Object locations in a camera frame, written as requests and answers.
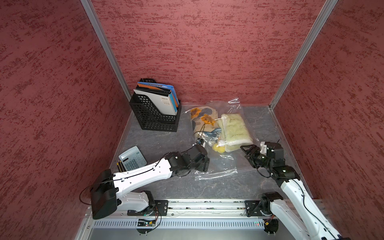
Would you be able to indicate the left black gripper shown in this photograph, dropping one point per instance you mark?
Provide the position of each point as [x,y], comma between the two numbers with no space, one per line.
[203,165]

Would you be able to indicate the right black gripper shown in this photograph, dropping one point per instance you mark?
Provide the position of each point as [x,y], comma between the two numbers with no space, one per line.
[252,154]

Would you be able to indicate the green white fluffy blanket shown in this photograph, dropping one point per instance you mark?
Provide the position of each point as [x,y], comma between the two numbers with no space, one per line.
[234,132]

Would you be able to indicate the clear plastic vacuum bag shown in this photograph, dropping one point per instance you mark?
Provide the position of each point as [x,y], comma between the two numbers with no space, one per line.
[223,164]

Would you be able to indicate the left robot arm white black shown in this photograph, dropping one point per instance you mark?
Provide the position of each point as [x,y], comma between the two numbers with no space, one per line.
[114,191]

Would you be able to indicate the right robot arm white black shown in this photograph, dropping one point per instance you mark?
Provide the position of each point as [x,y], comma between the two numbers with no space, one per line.
[308,222]

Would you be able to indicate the beige orange blue patterned blanket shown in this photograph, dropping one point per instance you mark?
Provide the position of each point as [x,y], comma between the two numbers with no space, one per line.
[204,124]

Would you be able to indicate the black mesh file holder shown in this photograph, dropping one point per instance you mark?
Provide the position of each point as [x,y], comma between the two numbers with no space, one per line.
[148,115]

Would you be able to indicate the grey desk calculator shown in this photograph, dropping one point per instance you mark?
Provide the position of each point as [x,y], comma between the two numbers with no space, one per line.
[131,159]

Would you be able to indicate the white booklet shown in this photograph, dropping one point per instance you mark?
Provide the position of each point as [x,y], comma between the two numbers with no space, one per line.
[163,103]

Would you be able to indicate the blue folder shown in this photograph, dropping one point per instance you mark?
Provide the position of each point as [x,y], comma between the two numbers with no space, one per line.
[169,87]

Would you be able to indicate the orange folder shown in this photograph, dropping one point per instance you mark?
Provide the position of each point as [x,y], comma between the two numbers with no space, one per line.
[152,88]

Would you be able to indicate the right corner aluminium profile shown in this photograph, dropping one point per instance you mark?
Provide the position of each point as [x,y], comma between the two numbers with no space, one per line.
[317,26]

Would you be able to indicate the corner aluminium profile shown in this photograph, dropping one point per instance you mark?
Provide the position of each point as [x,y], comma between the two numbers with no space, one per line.
[97,26]
[317,26]

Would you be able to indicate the left corner aluminium profile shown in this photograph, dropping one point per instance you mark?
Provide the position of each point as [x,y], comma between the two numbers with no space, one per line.
[97,26]

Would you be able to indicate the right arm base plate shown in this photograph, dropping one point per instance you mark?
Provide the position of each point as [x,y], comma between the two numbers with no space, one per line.
[259,208]

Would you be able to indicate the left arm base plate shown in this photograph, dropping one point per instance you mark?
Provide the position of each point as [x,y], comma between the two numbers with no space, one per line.
[155,207]

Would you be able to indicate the aluminium front rail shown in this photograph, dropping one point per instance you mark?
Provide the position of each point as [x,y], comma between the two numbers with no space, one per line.
[184,208]

